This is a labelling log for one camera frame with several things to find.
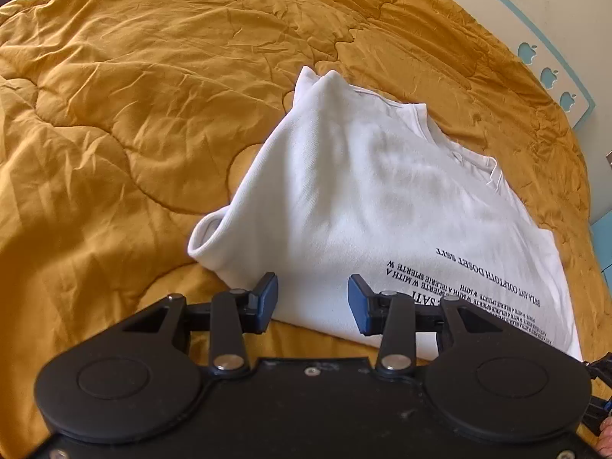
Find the white Nevada sweatshirt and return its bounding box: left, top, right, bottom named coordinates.
left=188, top=67, right=581, bottom=356

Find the person's right hand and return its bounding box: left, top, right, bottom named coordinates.
left=596, top=417, right=612, bottom=458

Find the mustard yellow quilt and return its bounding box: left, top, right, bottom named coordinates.
left=1, top=0, right=611, bottom=458

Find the white headboard with apple cutouts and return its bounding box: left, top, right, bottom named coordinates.
left=465, top=0, right=596, bottom=127

